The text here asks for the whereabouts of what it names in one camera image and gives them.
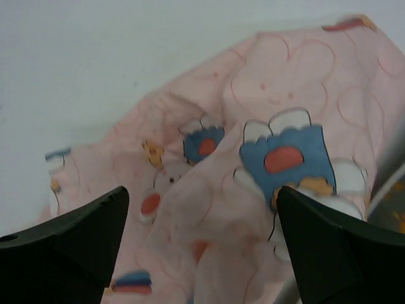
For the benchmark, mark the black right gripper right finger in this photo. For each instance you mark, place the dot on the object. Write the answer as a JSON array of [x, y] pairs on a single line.
[[337, 258]]

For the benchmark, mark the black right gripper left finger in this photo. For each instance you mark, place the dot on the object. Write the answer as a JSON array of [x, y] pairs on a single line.
[[68, 259]]

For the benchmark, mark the pink cartoon print pillowcase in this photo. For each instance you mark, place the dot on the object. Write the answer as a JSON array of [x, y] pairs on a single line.
[[204, 157]]

